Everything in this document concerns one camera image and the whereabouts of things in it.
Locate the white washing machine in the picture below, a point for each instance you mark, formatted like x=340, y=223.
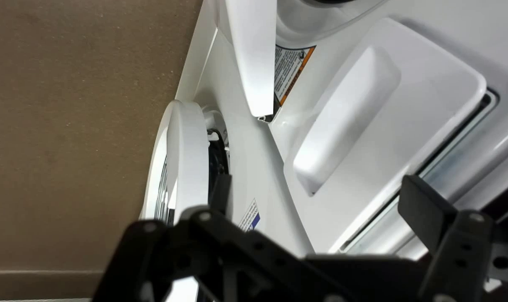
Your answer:
x=258, y=159

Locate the blue and white sticker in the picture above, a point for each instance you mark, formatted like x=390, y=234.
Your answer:
x=250, y=216

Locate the round white knob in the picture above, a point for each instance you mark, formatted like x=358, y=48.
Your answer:
x=312, y=19

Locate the orange and white warning label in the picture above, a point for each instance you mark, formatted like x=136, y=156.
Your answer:
x=289, y=69

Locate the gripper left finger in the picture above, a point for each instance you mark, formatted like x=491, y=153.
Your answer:
x=220, y=251

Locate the white detergent drawer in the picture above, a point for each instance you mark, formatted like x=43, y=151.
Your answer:
x=426, y=105

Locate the round white washing machine door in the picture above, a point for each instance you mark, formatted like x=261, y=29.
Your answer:
x=191, y=151

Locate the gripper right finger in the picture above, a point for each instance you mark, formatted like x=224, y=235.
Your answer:
x=459, y=251

